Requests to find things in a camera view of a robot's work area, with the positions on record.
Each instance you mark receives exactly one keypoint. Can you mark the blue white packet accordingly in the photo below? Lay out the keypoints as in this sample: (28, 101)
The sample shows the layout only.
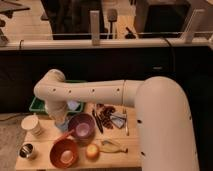
(118, 119)

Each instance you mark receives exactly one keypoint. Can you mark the orange plastic bowl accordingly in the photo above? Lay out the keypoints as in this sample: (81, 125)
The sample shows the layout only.
(64, 153)

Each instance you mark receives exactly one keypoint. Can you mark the black marker pen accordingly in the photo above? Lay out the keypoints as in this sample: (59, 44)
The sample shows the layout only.
(98, 123)

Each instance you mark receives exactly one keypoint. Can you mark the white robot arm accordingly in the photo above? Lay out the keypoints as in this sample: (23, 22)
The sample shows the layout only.
(166, 133)

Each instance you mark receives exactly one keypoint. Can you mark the purple plastic bowl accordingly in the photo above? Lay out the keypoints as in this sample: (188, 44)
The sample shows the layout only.
(83, 125)

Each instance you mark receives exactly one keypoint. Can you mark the wooden cutting board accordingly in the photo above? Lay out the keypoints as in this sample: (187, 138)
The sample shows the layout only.
(44, 142)

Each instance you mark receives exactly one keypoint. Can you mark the silver metal utensil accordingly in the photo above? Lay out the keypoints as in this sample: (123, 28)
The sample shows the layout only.
(126, 122)

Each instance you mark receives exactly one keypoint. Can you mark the yellow red apple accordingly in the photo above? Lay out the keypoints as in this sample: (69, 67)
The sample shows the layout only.
(92, 151)

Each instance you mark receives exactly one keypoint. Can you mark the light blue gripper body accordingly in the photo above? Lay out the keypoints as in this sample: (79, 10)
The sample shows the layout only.
(63, 127)

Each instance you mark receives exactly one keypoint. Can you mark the yellow banana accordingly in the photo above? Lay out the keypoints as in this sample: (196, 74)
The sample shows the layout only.
(111, 146)

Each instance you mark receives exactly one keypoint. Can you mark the green plastic tray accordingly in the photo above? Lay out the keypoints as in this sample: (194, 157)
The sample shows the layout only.
(38, 106)

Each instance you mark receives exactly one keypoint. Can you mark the small metal cup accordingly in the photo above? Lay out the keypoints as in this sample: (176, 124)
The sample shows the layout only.
(27, 151)

